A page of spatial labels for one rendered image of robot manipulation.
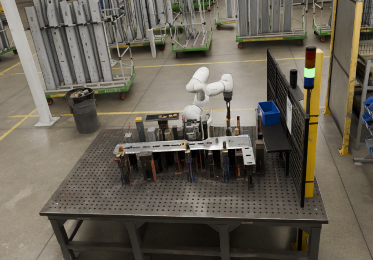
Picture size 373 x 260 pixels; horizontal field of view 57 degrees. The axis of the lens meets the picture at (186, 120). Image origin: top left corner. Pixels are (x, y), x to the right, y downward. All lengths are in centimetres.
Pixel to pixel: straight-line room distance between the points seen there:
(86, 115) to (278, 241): 384
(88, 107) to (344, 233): 428
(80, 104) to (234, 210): 372
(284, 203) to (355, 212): 128
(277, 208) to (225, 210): 45
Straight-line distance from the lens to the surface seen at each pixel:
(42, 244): 436
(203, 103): 410
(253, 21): 1007
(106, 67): 764
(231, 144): 340
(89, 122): 624
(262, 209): 310
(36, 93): 693
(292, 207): 315
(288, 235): 389
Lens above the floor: 277
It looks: 27 degrees down
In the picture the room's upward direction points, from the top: 7 degrees counter-clockwise
